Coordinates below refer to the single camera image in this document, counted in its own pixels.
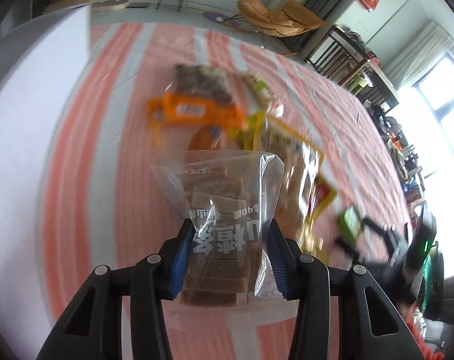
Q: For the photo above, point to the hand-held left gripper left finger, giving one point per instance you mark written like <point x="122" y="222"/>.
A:
<point x="180" y="262"/>

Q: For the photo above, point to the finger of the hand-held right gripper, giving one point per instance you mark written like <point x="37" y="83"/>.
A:
<point x="380" y="228"/>
<point x="348" y="247"/>

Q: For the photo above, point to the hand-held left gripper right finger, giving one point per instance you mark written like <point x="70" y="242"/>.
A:
<point x="277" y="262"/>

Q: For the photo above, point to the small green snack packet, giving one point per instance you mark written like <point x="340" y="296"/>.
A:
<point x="348" y="221"/>

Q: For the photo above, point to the clear bag of brown slices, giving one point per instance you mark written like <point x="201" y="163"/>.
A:
<point x="219" y="202"/>

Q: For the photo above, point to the nut packet with orange bottom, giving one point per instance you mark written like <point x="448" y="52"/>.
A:
<point x="197" y="110"/>

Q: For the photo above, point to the white cardboard box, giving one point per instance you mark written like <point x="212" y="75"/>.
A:
<point x="24" y="138"/>

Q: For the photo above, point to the red yellow snack packet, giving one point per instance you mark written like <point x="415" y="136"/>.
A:
<point x="322" y="195"/>

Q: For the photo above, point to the row of bottles and jars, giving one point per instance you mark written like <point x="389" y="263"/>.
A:
<point x="399" y="150"/>

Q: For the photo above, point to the gold clear snack bag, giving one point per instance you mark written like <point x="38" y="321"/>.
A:
<point x="298" y="165"/>

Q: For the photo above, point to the brown orange snack packet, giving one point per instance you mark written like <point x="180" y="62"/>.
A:
<point x="202" y="140"/>

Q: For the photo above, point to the window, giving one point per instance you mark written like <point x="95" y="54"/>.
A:
<point x="448" y="120"/>

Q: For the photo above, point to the green plastic stool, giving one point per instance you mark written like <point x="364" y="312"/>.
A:
<point x="358" y="82"/>

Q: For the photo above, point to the wooden side desk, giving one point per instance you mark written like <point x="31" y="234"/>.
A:
<point x="382" y="78"/>

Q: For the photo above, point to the white sheer curtain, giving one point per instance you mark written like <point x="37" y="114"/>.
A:
<point x="422" y="52"/>

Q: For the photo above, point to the wooden slatted crib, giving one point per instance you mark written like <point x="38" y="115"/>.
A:
<point x="335" y="52"/>

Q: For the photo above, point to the orange striped tablecloth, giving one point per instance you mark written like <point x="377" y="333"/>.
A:
<point x="137" y="63"/>

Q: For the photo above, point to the orange lounge chair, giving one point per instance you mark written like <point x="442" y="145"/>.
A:
<point x="272" y="17"/>

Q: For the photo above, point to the purple round rug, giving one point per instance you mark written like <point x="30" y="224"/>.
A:
<point x="215" y="17"/>

